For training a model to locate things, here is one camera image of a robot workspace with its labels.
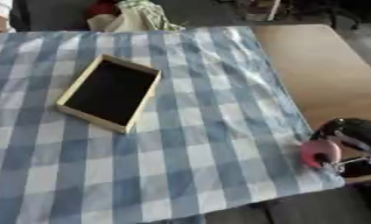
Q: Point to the tan cardboard box black inside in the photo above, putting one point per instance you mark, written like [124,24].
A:
[109,92]

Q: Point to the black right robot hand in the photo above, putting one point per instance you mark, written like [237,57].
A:
[358,132]

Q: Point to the green white checked cloth bundle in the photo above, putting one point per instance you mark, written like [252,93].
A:
[137,17]

